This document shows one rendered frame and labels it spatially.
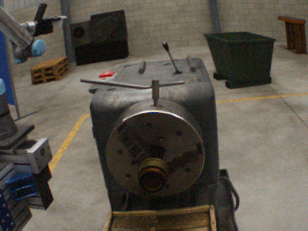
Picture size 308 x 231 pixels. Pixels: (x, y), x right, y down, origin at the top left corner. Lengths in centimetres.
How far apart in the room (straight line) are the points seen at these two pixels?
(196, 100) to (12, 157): 73
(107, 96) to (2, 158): 51
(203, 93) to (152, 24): 980
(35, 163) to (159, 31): 991
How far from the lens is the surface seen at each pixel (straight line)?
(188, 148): 106
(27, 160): 128
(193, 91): 120
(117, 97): 123
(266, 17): 1138
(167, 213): 115
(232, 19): 1110
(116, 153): 111
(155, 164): 99
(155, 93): 106
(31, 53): 144
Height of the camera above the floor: 156
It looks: 19 degrees down
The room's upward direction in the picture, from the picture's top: 7 degrees counter-clockwise
